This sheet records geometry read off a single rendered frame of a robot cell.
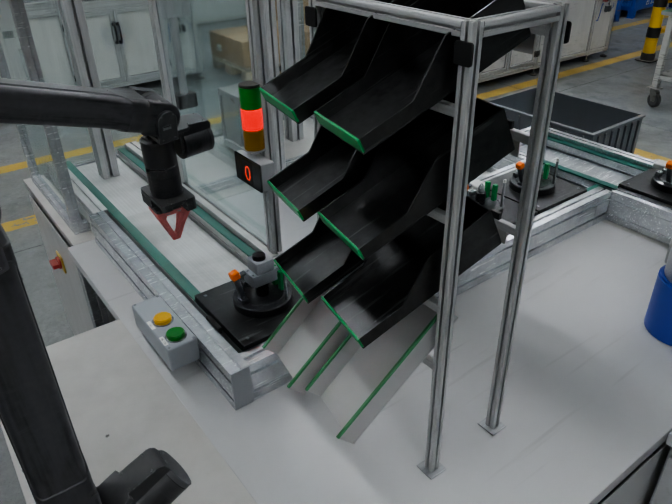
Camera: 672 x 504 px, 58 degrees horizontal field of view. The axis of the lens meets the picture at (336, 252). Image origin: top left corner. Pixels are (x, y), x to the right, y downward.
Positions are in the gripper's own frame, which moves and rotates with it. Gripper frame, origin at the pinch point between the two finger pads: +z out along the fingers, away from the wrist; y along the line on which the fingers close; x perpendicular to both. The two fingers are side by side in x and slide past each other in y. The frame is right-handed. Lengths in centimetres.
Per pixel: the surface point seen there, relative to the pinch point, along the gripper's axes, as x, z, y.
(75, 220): 2, 34, 87
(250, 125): -30.1, -7.7, 22.2
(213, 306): -8.5, 27.1, 9.6
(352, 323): -12.9, 4.2, -37.8
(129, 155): -28, 31, 118
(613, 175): -156, 37, 0
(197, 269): -16, 33, 35
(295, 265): -14.8, 3.9, -18.2
